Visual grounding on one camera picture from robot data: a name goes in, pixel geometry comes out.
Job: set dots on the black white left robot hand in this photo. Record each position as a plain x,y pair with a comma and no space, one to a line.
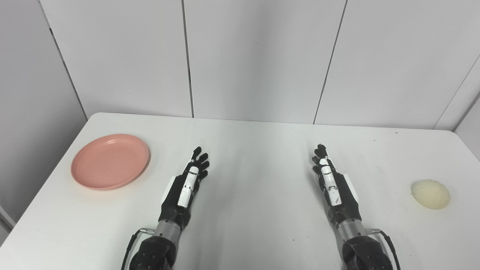
176,202

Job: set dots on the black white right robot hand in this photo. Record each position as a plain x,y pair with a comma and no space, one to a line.
343,204

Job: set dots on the pink round plate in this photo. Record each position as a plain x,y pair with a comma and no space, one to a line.
110,162

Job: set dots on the cream steamed bun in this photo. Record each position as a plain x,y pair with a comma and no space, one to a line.
431,194

